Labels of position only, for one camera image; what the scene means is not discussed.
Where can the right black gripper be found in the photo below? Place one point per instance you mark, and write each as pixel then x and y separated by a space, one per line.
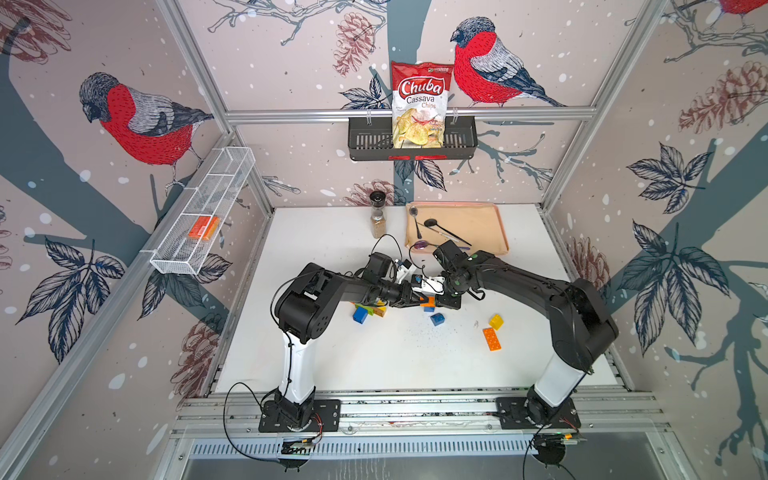
pixel 452 304

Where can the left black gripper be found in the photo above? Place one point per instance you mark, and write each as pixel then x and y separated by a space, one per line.
pixel 404 297

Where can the lime green long brick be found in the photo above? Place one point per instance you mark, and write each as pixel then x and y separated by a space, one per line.
pixel 368 309

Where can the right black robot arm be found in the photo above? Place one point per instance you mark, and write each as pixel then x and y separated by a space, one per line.
pixel 581 327

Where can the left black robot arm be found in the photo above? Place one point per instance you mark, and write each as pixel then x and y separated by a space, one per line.
pixel 303 313

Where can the purple spoon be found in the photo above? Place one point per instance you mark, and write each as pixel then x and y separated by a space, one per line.
pixel 422 245

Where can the beige tray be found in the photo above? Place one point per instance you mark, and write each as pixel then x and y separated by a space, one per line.
pixel 478 223

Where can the black spoon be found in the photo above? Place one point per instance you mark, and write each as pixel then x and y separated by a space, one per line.
pixel 433 224

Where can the small grey spoon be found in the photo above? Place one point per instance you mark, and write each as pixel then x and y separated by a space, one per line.
pixel 413 211

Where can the glass spice shaker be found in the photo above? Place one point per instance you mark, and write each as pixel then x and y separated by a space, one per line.
pixel 378 201

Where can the Chuba cassava chips bag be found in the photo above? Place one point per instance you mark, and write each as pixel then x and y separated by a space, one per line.
pixel 419 104

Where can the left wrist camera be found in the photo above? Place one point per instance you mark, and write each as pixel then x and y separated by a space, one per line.
pixel 382 267

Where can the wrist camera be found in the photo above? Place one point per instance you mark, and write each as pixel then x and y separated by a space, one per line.
pixel 382 267
pixel 430 286

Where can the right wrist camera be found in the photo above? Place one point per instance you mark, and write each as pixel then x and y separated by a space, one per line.
pixel 430 286

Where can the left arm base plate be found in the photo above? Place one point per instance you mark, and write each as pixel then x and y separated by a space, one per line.
pixel 312 416

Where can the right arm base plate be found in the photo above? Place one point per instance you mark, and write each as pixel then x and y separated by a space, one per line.
pixel 519 413

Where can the black wall basket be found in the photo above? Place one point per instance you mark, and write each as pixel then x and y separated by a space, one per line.
pixel 377 139

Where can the orange block in wire basket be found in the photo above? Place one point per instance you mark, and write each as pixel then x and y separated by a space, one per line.
pixel 204 228

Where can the white wire wall basket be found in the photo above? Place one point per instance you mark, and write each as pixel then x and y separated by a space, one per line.
pixel 214 196

